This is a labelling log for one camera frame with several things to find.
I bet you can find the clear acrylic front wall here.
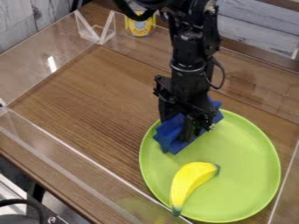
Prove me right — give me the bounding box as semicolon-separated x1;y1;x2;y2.
0;99;191;224

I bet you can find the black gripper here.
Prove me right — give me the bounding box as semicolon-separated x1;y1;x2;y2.
154;62;219;142

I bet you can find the black cable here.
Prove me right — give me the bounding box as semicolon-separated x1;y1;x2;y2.
0;198;44;224

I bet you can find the clear acrylic triangle bracket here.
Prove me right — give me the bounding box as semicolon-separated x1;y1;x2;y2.
75;10;116;46

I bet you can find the yellow toy banana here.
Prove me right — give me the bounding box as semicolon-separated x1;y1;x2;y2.
170;162;220;216

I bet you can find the green plate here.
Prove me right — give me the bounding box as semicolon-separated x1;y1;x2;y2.
139;110;282;223

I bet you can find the yellow labelled tin can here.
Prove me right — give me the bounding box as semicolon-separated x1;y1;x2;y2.
126;15;156;38

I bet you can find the black metal mount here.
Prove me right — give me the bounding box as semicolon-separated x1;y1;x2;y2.
27;183;70;224

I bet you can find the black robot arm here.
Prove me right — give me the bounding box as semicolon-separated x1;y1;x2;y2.
112;0;220;142

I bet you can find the blue block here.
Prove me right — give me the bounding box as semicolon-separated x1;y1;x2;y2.
152;97;226;156

